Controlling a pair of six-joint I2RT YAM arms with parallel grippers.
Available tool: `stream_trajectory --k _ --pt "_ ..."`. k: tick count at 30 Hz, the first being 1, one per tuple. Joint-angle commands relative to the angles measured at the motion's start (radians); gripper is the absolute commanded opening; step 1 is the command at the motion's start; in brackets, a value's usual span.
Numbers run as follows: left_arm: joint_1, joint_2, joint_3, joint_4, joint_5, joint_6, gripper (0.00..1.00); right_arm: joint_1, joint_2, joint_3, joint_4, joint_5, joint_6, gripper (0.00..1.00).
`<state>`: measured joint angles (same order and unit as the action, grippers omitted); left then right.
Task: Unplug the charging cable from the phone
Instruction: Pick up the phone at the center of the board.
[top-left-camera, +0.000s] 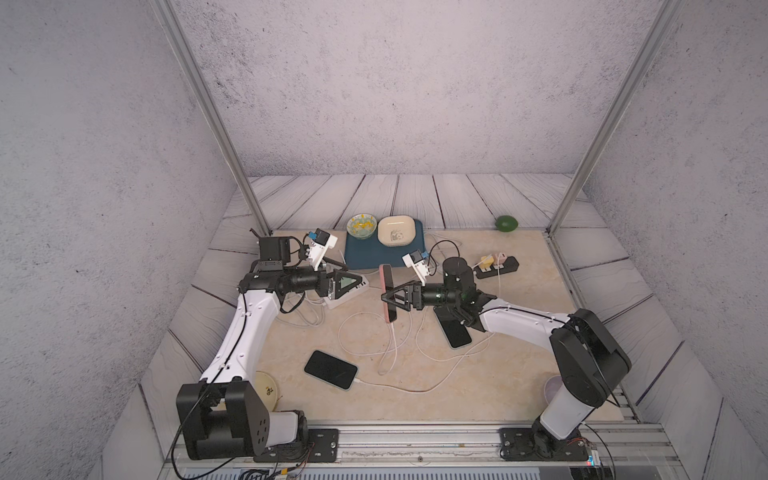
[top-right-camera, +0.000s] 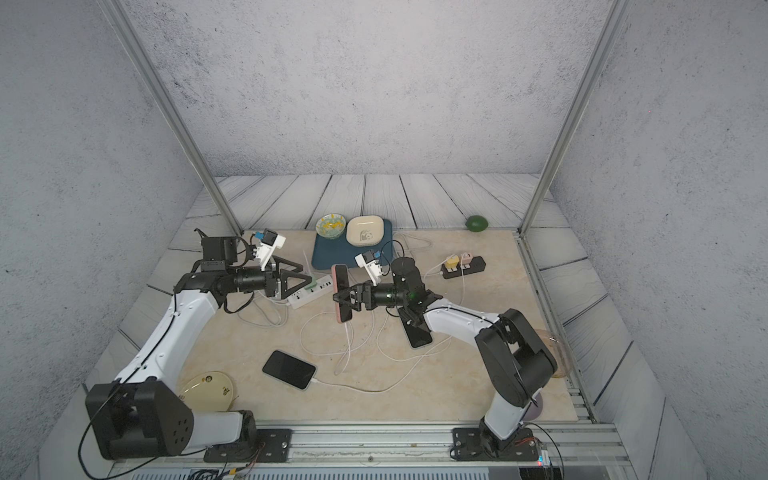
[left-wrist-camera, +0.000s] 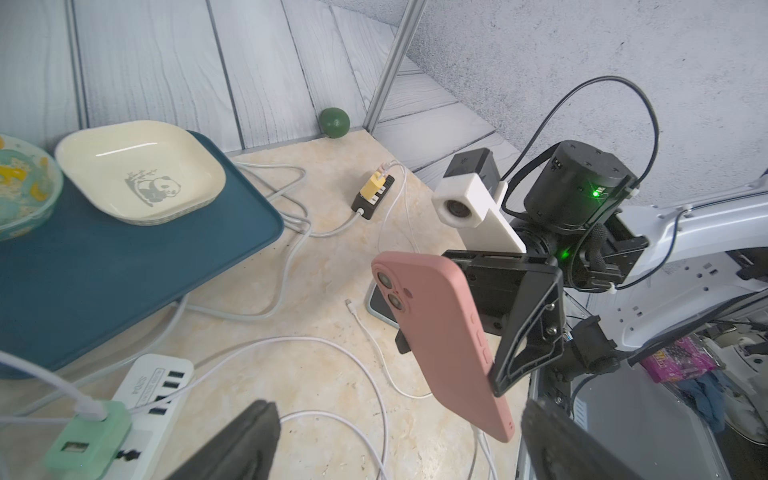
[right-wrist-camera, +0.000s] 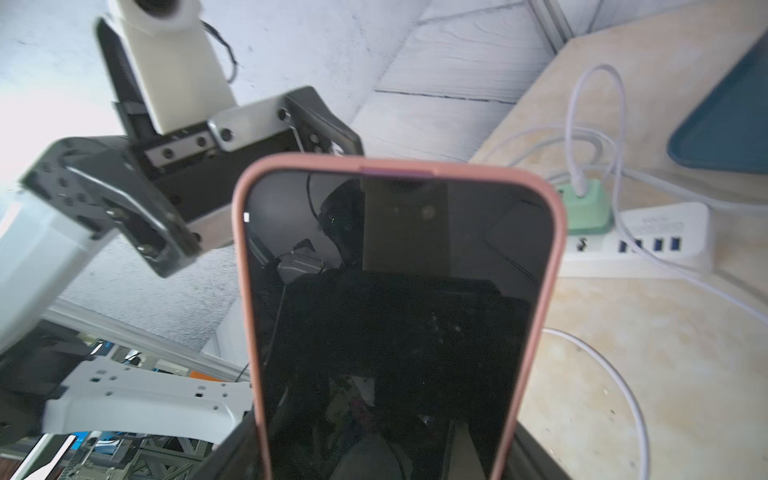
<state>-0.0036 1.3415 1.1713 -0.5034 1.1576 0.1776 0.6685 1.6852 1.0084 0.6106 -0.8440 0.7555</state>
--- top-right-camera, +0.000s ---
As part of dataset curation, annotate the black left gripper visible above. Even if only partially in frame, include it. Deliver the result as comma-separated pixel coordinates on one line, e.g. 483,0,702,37
227,256,311,302

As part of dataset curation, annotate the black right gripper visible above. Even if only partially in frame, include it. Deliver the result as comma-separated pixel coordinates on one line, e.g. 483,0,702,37
335,280,411,313

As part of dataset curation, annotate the phone with pink case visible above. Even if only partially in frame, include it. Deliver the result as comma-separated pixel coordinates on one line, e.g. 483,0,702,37
331,264,353,324

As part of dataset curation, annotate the phone with pale green case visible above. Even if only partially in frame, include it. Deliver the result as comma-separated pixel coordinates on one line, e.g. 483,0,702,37
400,318,433,349

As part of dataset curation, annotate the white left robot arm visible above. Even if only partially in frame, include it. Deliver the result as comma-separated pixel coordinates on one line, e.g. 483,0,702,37
84,229,312,464

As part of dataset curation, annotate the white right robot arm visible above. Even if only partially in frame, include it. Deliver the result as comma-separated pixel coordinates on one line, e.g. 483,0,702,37
331,257,558,456

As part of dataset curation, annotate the black phone white edge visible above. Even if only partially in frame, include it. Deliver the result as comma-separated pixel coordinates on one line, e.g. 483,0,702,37
262,350,317,390

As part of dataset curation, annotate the white power strip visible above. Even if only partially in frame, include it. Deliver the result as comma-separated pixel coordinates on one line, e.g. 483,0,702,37
288,275,333,309

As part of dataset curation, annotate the dark teal tray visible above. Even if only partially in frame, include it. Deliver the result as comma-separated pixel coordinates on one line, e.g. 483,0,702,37
311,219,394,270

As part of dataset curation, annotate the cream panda square bowl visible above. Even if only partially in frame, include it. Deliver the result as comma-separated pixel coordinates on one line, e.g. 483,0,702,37
346,215,385,247

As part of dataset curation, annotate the colourful patterned small bowl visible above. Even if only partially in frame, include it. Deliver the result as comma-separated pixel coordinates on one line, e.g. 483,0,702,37
315,213,347,240

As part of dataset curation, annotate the yellow charger plug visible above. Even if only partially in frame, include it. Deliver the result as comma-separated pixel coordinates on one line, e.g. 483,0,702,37
443,255,461,271

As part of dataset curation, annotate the black power strip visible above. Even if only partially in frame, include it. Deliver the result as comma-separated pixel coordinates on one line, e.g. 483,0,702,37
440,256,486,279

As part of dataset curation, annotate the pale yellow plate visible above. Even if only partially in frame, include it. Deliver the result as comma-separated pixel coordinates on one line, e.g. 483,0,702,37
178,371,235,412

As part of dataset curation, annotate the green round fruit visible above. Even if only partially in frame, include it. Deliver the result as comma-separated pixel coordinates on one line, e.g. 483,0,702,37
465,215,489,233

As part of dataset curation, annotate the purple plate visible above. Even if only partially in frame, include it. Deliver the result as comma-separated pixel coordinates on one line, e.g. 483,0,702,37
524,391,544,422

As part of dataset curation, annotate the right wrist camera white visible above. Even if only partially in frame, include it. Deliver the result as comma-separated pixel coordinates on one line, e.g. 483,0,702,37
355,250,383,286

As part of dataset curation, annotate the white cable front phone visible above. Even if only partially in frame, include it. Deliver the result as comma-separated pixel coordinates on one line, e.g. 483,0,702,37
308,335,454,395

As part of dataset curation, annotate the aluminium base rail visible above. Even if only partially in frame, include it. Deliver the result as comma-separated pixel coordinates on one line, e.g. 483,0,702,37
107,419,637,480

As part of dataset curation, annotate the aluminium left frame post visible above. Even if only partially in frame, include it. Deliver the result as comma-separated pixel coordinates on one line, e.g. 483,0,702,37
98,0,244,235

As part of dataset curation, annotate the aluminium frame post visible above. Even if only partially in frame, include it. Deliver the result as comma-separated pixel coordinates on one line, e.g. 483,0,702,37
518,0,632,238
98,0,244,235

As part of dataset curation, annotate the aluminium right frame post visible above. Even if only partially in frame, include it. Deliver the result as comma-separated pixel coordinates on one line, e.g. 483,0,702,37
518,0,632,238

